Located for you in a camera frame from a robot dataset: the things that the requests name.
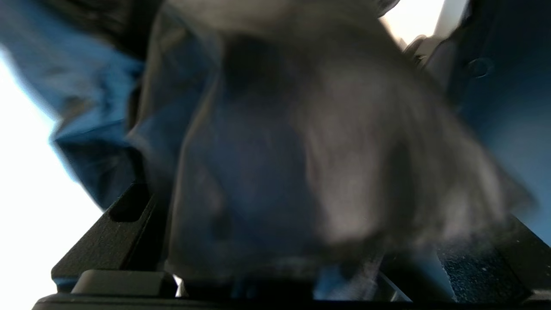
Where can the black folding umbrella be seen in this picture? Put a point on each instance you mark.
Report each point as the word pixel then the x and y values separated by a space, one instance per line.
pixel 280 150

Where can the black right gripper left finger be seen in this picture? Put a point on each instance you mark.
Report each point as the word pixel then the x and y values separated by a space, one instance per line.
pixel 107 249

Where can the white ribbed TV cabinet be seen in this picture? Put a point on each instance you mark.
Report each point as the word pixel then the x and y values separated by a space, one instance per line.
pixel 26 193

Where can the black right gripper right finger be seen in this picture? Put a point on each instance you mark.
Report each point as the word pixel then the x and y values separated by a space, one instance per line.
pixel 482 271

